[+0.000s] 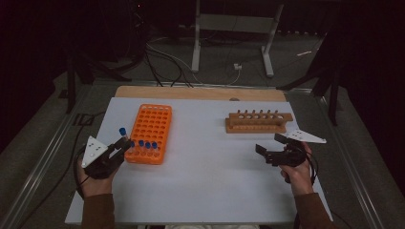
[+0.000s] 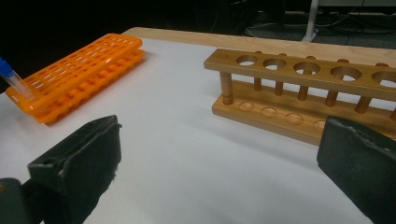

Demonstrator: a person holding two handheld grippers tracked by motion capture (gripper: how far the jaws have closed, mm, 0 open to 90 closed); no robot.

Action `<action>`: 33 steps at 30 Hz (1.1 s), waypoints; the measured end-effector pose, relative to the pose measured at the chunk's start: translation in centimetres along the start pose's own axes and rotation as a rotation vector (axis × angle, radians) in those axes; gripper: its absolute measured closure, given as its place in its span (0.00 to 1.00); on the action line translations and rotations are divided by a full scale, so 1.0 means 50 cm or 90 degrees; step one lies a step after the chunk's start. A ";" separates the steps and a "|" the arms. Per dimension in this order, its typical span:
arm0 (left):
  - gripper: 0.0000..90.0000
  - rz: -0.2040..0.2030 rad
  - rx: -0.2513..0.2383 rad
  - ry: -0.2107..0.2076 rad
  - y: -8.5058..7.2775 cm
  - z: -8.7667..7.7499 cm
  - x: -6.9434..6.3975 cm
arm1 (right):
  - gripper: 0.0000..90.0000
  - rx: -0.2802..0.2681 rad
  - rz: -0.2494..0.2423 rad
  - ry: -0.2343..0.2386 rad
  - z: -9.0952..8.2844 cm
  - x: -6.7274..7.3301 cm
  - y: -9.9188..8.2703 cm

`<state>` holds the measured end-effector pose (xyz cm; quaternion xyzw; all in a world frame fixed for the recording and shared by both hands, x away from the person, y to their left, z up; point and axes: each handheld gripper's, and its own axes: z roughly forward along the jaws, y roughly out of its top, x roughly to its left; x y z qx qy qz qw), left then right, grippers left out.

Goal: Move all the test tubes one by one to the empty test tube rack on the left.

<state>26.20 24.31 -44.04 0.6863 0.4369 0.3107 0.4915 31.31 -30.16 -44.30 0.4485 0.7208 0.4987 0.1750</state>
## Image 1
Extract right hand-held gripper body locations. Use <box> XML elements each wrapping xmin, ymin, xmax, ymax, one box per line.
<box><xmin>265</xmin><ymin>129</ymin><xmax>328</xmax><ymax>168</ymax></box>

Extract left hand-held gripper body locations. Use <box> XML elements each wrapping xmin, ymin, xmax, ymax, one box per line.
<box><xmin>81</xmin><ymin>135</ymin><xmax>126</xmax><ymax>180</ymax></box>

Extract wooden test tube rack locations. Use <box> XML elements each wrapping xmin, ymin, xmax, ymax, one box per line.
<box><xmin>224</xmin><ymin>109</ymin><xmax>294</xmax><ymax>135</ymax></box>

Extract orange plastic tube rack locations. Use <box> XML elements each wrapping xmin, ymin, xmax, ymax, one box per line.
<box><xmin>123</xmin><ymin>103</ymin><xmax>173</xmax><ymax>166</ymax></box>

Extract person's left hand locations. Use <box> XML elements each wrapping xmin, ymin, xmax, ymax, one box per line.
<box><xmin>75</xmin><ymin>156</ymin><xmax>120</xmax><ymax>199</ymax></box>

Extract person's right hand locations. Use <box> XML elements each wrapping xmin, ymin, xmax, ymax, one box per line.
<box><xmin>279</xmin><ymin>141</ymin><xmax>315</xmax><ymax>198</ymax></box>

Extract black stand legs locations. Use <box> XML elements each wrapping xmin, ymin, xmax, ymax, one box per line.
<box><xmin>276</xmin><ymin>31</ymin><xmax>342</xmax><ymax>127</ymax></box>
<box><xmin>64</xmin><ymin>52</ymin><xmax>133</xmax><ymax>115</ymax></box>

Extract white table sheet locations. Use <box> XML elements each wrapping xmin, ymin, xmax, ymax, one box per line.
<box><xmin>64</xmin><ymin>96</ymin><xmax>334</xmax><ymax>225</ymax></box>

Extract grey metal stand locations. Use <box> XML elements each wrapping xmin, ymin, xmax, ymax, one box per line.
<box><xmin>190</xmin><ymin>0</ymin><xmax>286</xmax><ymax>78</ymax></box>

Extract thin black floor cable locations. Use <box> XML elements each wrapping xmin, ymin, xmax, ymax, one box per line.
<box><xmin>15</xmin><ymin>111</ymin><xmax>107</xmax><ymax>229</ymax></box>

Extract right hand-held gripper cable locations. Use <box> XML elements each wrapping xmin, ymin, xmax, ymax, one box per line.
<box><xmin>292</xmin><ymin>152</ymin><xmax>320</xmax><ymax>229</ymax></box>

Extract hand-held gripper cable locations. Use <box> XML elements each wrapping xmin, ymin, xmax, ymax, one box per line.
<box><xmin>73</xmin><ymin>145</ymin><xmax>91</xmax><ymax>200</ymax></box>
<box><xmin>292</xmin><ymin>152</ymin><xmax>320</xmax><ymax>229</ymax></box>

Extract left hand-held gripper cable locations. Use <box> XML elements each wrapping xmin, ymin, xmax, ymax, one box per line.
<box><xmin>73</xmin><ymin>145</ymin><xmax>91</xmax><ymax>200</ymax></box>

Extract metal floor rail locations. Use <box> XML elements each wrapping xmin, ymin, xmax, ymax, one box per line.
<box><xmin>0</xmin><ymin>85</ymin><xmax>94</xmax><ymax>229</ymax></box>
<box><xmin>316</xmin><ymin>94</ymin><xmax>385</xmax><ymax>229</ymax></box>

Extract black floor cables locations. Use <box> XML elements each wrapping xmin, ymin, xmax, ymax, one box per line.
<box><xmin>143</xmin><ymin>44</ymin><xmax>195</xmax><ymax>89</ymax></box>

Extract white floor cable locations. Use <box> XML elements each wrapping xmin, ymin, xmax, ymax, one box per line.
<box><xmin>146</xmin><ymin>42</ymin><xmax>242</xmax><ymax>87</ymax></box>

